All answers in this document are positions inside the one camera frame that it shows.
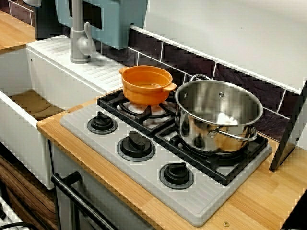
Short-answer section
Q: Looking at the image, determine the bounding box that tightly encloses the orange plastic pot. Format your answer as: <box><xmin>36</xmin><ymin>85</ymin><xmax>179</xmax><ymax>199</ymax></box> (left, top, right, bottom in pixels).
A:
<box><xmin>118</xmin><ymin>65</ymin><xmax>177</xmax><ymax>106</ymax></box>

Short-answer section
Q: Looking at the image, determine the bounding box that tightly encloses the black stove knob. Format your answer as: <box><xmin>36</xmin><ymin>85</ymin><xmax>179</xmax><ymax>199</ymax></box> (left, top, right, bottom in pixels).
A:
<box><xmin>87</xmin><ymin>111</ymin><xmax>118</xmax><ymax>135</ymax></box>
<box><xmin>159</xmin><ymin>162</ymin><xmax>194</xmax><ymax>190</ymax></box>
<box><xmin>117</xmin><ymin>130</ymin><xmax>156</xmax><ymax>161</ymax></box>

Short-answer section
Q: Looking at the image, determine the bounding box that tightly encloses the stainless steel pot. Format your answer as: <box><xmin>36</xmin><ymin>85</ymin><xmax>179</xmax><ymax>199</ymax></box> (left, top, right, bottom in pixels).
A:
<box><xmin>174</xmin><ymin>73</ymin><xmax>264</xmax><ymax>154</ymax></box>

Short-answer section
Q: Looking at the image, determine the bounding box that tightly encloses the grey toy stove top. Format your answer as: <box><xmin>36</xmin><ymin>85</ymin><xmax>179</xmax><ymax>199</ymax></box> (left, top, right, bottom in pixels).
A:
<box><xmin>59</xmin><ymin>88</ymin><xmax>273</xmax><ymax>227</ymax></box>

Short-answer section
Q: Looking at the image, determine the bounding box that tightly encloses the black burner grate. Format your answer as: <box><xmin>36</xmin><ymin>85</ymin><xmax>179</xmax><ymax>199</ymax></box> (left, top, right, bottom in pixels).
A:
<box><xmin>97</xmin><ymin>89</ymin><xmax>178</xmax><ymax>137</ymax></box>
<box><xmin>154</xmin><ymin>130</ymin><xmax>269</xmax><ymax>186</ymax></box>

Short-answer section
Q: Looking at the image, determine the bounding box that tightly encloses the grey faucet lever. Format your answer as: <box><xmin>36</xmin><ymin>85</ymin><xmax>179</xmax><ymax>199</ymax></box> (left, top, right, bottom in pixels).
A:
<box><xmin>78</xmin><ymin>21</ymin><xmax>93</xmax><ymax>57</ymax></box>

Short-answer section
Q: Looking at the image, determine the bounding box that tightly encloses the white toy sink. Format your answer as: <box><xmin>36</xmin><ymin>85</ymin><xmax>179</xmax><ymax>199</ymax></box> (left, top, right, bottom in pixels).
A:
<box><xmin>0</xmin><ymin>34</ymin><xmax>125</xmax><ymax>190</ymax></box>

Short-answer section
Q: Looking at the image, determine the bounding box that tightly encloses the white oven door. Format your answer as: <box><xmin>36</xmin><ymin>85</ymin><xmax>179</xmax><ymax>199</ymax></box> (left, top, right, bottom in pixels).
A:
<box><xmin>50</xmin><ymin>145</ymin><xmax>152</xmax><ymax>230</ymax></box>

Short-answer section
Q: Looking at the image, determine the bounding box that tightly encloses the grey toy faucet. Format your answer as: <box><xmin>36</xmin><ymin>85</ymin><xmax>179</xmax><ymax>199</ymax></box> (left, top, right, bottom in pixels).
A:
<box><xmin>69</xmin><ymin>0</ymin><xmax>93</xmax><ymax>64</ymax></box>

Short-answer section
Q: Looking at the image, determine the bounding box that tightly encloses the dark grey side panel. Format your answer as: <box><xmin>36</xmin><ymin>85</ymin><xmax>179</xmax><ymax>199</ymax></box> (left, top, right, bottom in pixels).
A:
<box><xmin>269</xmin><ymin>79</ymin><xmax>307</xmax><ymax>172</ymax></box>

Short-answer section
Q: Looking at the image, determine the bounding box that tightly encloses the teal wall cabinet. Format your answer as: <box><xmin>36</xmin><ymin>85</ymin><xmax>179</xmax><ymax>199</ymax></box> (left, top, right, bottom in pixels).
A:
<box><xmin>54</xmin><ymin>0</ymin><xmax>149</xmax><ymax>50</ymax></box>

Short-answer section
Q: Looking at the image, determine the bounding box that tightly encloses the black oven door handle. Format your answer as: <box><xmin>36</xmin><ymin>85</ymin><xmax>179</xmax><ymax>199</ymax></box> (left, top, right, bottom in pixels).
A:
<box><xmin>50</xmin><ymin>171</ymin><xmax>120</xmax><ymax>230</ymax></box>

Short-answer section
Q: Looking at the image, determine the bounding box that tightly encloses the silver metal frame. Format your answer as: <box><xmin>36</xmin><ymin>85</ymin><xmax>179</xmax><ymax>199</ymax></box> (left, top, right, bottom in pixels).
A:
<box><xmin>0</xmin><ymin>195</ymin><xmax>24</xmax><ymax>230</ymax></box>

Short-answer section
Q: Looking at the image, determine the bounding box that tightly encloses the black cable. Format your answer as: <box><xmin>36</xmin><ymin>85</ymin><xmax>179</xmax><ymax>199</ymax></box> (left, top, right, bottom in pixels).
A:
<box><xmin>0</xmin><ymin>221</ymin><xmax>32</xmax><ymax>230</ymax></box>

